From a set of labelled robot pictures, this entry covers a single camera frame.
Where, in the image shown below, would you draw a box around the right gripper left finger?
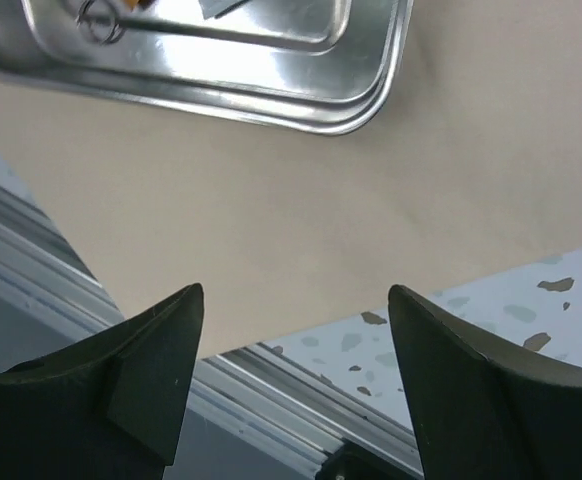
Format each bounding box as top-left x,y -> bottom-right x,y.
0,283 -> 204,479

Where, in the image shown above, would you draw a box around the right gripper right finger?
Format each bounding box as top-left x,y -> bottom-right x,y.
388,285 -> 582,479

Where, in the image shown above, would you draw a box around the beige cloth mat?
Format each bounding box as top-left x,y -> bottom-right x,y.
0,1 -> 582,356

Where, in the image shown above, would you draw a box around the stainless steel tray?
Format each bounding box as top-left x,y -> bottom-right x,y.
0,1 -> 412,136

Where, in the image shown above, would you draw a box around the steel forceps with ring handles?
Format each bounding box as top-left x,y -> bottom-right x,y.
61,1 -> 351,52

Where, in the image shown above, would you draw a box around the brown adhesive bandage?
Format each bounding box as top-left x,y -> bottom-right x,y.
122,0 -> 154,11

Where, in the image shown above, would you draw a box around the green white packet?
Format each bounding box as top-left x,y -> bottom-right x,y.
198,0 -> 246,20

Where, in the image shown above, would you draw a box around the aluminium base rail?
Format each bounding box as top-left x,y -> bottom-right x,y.
0,187 -> 420,479

